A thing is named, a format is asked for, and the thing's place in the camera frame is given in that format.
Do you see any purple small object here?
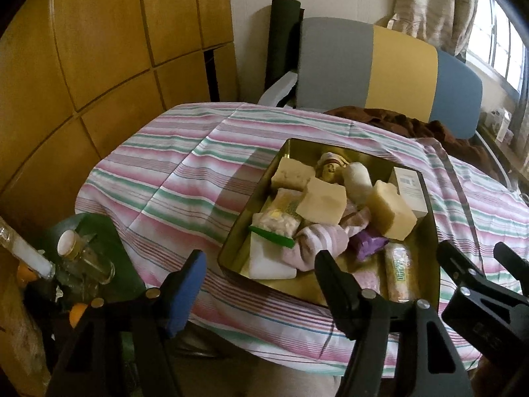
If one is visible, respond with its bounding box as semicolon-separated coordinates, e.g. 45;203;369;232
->
350;229;389;261

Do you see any yellow labelled snack packet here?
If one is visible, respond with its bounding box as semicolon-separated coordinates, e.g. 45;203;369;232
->
385;242;418;303

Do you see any pink striped sock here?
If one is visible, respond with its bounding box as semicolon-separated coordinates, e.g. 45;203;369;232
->
280;207;371;272

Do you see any white foam block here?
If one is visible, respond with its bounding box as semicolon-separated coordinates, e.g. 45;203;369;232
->
248;233;297;281

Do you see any yellow sponge block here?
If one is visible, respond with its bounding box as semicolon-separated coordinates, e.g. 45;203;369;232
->
296;177;347;225
366;180;417;241

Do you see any white cardboard box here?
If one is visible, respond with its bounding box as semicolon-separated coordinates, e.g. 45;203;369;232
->
389;167;428;220

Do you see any cream sock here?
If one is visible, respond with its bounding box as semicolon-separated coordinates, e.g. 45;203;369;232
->
343;162;373;206

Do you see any small doll with hat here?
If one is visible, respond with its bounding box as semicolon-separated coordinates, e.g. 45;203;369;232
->
316;152;350;185

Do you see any glass jar with lid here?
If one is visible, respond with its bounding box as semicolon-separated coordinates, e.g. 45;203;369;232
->
57;230;115;285

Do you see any dark brown blanket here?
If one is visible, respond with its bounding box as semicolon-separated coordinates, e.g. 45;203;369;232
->
325;106;500;181

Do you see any white carton on desk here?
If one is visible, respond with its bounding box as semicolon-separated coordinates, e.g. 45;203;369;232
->
496;108;511;143

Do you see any window with metal bars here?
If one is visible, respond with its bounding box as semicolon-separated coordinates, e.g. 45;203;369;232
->
467;0;524;95

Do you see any grey yellow blue headboard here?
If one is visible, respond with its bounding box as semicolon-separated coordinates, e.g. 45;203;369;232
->
296;17;482;139

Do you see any yellow wooden wardrobe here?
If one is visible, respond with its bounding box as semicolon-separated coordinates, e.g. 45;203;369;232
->
1;0;238;238

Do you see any beige patterned left curtain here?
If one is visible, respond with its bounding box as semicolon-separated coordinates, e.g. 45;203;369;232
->
387;0;479;57

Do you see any black rolled mat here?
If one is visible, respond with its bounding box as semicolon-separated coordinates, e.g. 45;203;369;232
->
264;0;304;90

